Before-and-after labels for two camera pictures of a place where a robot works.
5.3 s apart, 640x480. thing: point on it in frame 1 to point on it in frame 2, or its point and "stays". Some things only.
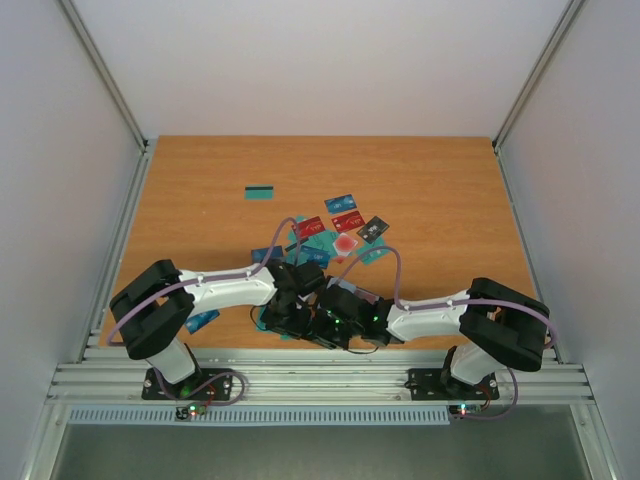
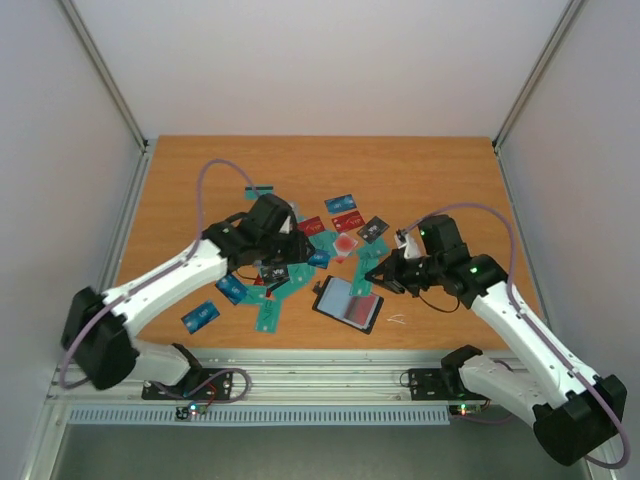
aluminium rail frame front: x=311 y=376 stays
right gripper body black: x=327 y=334 to x=396 y=270
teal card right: x=379 y=242 stays
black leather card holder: x=340 y=298 stays
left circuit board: x=185 y=413 stays
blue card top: x=342 y=203 stays
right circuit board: x=461 y=411 stays
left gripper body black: x=286 y=319 to x=287 y=254
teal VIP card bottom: x=261 y=326 to x=359 y=285
